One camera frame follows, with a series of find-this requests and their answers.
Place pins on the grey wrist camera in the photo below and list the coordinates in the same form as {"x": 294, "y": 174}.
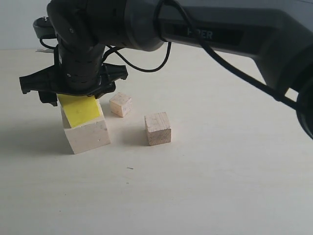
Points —
{"x": 43, "y": 28}

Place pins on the large pale wooden cube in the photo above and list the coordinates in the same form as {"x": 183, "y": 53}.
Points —
{"x": 90, "y": 135}

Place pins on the small pale wooden cube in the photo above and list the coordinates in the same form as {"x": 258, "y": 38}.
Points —
{"x": 120, "y": 104}

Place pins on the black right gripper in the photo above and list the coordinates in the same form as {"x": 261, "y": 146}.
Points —
{"x": 74, "y": 73}

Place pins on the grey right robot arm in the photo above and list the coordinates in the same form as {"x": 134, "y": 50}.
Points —
{"x": 267, "y": 43}

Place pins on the medium wooden cube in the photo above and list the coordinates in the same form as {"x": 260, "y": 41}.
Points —
{"x": 158, "y": 128}

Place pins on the yellow cube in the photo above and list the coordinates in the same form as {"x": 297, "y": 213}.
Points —
{"x": 79, "y": 109}

